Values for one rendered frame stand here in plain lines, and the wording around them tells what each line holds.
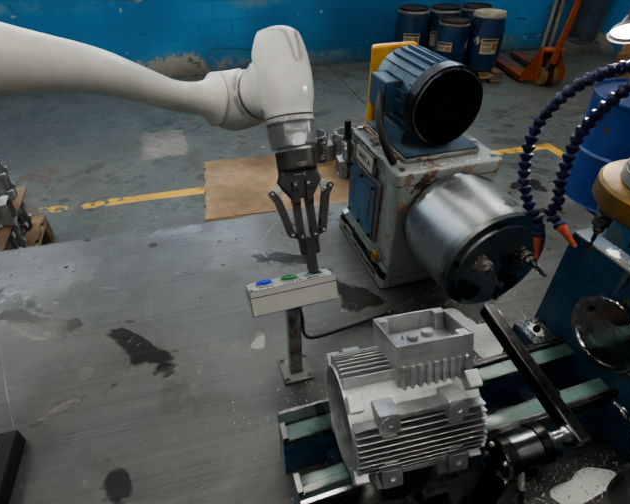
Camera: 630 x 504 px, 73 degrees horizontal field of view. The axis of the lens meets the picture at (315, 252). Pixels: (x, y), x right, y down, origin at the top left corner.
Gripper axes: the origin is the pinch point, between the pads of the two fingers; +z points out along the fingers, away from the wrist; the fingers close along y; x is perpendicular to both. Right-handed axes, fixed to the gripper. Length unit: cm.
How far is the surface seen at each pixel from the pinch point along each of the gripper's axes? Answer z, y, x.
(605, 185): -8.1, 34.8, -33.4
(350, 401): 15.4, -4.5, -28.7
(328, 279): 4.8, 1.9, -3.5
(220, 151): -43, 8, 306
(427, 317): 10.5, 13.5, -19.2
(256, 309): 7.5, -12.6, -3.5
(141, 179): -28, -57, 279
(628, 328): 19, 48, -26
